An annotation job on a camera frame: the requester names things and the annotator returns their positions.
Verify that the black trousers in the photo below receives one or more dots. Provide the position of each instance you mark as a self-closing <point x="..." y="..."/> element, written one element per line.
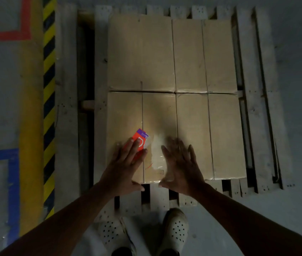
<point x="121" y="251"/>

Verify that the white perforated shoe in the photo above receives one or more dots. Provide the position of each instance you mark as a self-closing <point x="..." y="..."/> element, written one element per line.
<point x="113" y="231"/>
<point x="175" y="229"/>

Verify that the red floor tape line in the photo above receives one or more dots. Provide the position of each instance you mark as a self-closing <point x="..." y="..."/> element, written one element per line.
<point x="25" y="18"/>

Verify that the white perforated left shoe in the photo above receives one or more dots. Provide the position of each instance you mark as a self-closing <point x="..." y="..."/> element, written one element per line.
<point x="113" y="231"/>

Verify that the cardboard box red label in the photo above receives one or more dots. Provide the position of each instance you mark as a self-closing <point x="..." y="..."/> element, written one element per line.
<point x="124" y="114"/>

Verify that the plain cardboard box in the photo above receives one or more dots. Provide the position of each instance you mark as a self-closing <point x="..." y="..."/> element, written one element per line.
<point x="140" y="53"/>

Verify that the blue floor tape line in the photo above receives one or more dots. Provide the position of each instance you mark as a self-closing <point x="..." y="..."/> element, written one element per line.
<point x="13" y="197"/>

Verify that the person's left hand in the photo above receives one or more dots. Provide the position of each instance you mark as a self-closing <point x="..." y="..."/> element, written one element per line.
<point x="121" y="173"/>

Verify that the person's right forearm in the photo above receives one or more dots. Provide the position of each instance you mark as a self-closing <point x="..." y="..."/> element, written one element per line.
<point x="247" y="226"/>

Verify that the white perforated right shoe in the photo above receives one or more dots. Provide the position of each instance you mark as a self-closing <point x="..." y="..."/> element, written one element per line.
<point x="175" y="229"/>

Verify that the yellow black hazard tape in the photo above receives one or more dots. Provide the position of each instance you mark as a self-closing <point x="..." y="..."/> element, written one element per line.
<point x="49" y="103"/>

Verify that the cardboard box black print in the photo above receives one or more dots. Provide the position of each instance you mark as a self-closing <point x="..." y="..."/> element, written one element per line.
<point x="204" y="55"/>

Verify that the person's left forearm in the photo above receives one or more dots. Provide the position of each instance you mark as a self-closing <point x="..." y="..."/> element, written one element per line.
<point x="60" y="223"/>

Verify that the person's right hand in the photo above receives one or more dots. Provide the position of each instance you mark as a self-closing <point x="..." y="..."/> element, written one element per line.
<point x="184" y="173"/>

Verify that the wooden pallet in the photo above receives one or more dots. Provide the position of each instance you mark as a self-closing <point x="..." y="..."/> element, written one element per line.
<point x="257" y="103"/>

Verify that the cardboard box taped seam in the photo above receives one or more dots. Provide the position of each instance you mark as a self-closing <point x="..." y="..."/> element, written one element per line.
<point x="220" y="135"/>

